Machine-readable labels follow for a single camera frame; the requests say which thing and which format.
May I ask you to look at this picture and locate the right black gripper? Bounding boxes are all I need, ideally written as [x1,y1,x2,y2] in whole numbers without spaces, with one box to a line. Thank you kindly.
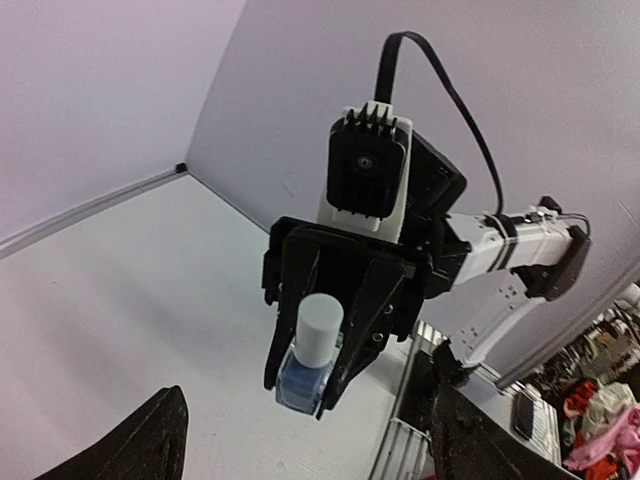
[262,217,430,420]

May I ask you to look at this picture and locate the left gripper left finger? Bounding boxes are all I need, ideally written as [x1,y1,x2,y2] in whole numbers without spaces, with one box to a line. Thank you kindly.
[39,385,189,480]

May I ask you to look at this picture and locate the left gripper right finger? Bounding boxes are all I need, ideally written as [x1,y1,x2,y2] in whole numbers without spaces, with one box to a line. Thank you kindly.
[430,343,575,480]

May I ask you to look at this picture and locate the white nail polish cap brush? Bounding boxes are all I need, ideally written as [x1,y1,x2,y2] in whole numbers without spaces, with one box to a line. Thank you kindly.
[294,293,344,369]

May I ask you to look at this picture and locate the blue nail polish bottle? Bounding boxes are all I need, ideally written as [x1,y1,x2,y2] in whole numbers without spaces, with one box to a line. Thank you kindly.
[275,333,343,416]

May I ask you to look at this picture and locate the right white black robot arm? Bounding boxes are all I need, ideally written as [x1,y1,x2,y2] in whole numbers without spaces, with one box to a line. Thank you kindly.
[262,127,590,417]

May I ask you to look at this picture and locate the black phone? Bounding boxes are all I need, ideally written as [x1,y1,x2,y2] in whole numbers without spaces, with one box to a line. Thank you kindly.
[511,391,535,440]

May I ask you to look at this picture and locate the pile of colourful clothes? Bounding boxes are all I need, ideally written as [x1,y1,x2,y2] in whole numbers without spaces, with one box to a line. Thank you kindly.
[563,382,639,479]

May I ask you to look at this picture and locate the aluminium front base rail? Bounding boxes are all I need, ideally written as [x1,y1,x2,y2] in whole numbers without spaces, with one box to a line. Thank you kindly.
[368,320,445,479]

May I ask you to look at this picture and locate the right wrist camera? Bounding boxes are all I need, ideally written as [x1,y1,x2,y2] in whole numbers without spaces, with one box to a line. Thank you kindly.
[316,100,413,243]

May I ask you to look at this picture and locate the black right camera cable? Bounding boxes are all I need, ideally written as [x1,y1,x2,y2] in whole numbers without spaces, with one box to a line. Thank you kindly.
[374,30,591,236]

